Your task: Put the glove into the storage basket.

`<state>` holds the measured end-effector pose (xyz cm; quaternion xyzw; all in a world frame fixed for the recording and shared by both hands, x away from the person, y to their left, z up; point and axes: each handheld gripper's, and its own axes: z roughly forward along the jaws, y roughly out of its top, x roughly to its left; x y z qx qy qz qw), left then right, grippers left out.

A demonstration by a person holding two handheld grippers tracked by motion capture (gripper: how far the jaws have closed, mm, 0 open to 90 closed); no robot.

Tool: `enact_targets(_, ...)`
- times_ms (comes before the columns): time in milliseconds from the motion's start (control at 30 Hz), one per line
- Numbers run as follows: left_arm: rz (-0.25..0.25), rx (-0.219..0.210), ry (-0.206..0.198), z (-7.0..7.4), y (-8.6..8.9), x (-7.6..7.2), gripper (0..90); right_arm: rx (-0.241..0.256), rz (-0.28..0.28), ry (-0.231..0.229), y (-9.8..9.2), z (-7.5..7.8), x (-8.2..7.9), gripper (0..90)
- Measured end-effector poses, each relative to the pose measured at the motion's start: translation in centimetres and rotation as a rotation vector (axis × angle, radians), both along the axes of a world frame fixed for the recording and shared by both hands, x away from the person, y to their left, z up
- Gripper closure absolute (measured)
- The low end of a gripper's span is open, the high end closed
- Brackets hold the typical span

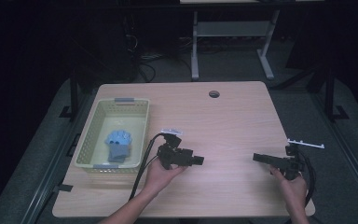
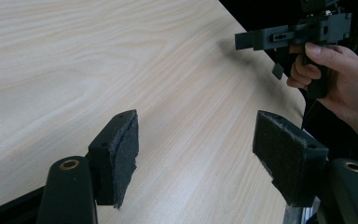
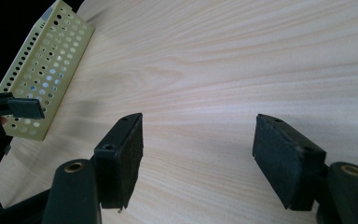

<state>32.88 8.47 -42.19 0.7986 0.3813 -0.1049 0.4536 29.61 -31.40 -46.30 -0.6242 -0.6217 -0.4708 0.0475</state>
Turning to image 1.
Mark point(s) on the black metal stand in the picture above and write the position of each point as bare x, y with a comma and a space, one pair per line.
330, 93
73, 93

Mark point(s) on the beige perforated plastic basket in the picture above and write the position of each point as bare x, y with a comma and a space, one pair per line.
101, 124

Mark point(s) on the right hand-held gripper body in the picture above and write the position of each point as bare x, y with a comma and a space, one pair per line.
293, 166

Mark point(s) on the person's left hand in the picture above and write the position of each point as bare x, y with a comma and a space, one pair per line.
158, 179

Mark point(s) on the grey metal desk frame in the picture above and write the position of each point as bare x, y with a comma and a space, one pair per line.
230, 28

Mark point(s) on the blue knitted glove dark dots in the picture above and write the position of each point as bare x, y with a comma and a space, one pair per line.
118, 138

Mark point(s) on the black table edge bracket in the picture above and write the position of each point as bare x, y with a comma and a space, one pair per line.
63, 188

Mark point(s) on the person's right hand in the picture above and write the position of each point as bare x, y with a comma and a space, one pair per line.
295, 193

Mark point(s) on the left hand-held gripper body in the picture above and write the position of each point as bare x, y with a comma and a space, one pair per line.
175, 155

